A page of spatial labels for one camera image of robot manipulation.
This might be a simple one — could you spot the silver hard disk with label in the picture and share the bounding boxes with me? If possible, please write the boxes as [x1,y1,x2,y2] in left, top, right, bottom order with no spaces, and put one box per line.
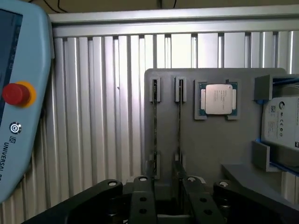
[261,84,299,150]

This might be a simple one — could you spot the aluminium frame rail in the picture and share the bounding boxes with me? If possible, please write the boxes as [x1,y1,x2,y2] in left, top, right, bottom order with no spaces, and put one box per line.
[48,9,299,38]

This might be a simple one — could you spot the red emergency stop button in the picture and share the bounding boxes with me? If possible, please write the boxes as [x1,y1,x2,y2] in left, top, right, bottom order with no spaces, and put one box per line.
[2,80,37,109]

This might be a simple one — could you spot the blue disk caddy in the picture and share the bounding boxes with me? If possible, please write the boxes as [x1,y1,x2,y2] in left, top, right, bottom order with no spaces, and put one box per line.
[253,74,299,174]

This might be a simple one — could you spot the silver CPU on green board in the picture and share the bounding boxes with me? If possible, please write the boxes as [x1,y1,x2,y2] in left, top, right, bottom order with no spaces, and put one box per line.
[198,81,238,116]

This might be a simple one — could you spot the light blue teach pendant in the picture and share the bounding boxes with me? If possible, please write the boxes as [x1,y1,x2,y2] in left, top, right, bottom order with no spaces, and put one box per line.
[0,0,56,203]

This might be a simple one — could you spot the grey parts rack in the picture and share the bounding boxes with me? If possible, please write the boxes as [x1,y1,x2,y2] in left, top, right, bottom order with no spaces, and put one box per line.
[143,67,299,209]

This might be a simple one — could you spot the black cable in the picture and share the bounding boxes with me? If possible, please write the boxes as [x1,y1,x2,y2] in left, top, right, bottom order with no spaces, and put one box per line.
[44,0,69,13]

